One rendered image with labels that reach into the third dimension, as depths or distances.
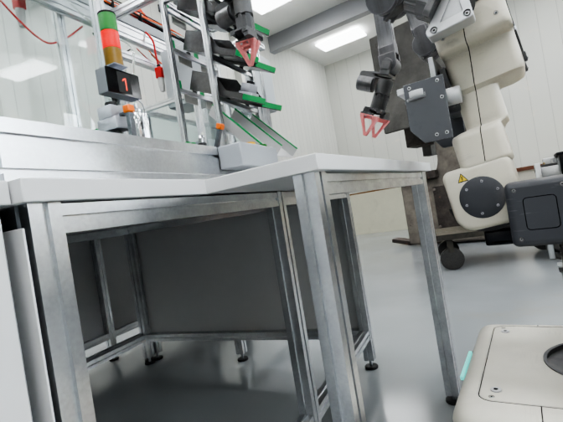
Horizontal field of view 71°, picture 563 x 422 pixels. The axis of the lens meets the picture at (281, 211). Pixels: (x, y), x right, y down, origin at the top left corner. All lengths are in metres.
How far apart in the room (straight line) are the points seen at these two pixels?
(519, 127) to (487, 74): 10.41
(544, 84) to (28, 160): 11.42
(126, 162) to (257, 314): 1.50
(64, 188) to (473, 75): 0.96
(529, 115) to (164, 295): 10.29
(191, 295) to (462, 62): 1.80
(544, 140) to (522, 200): 10.53
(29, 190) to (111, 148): 0.24
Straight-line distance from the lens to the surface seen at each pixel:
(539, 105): 11.61
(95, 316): 2.87
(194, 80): 1.66
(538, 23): 12.02
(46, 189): 0.58
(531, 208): 1.01
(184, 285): 2.38
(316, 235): 0.71
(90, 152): 0.75
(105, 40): 1.32
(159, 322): 2.57
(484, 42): 1.17
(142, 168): 0.82
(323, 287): 0.72
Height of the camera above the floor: 0.77
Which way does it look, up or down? level
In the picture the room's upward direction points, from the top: 9 degrees counter-clockwise
